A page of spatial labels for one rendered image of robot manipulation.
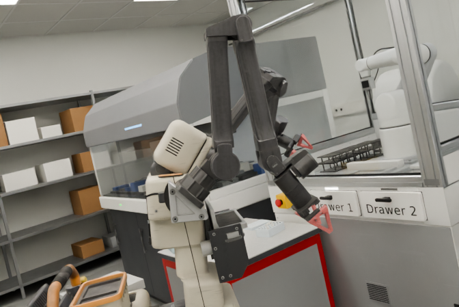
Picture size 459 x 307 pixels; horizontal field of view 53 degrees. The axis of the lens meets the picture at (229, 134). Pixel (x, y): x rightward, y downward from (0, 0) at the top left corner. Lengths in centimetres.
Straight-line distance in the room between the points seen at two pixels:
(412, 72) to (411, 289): 88
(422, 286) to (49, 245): 464
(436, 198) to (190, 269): 94
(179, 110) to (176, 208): 143
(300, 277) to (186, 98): 117
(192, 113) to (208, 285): 141
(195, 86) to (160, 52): 405
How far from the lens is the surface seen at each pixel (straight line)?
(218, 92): 127
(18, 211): 584
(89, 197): 560
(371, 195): 203
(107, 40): 644
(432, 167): 185
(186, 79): 270
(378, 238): 211
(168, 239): 145
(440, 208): 188
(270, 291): 214
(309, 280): 229
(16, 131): 538
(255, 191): 290
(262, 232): 228
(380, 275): 218
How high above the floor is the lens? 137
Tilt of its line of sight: 2 degrees down
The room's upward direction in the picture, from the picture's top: 13 degrees counter-clockwise
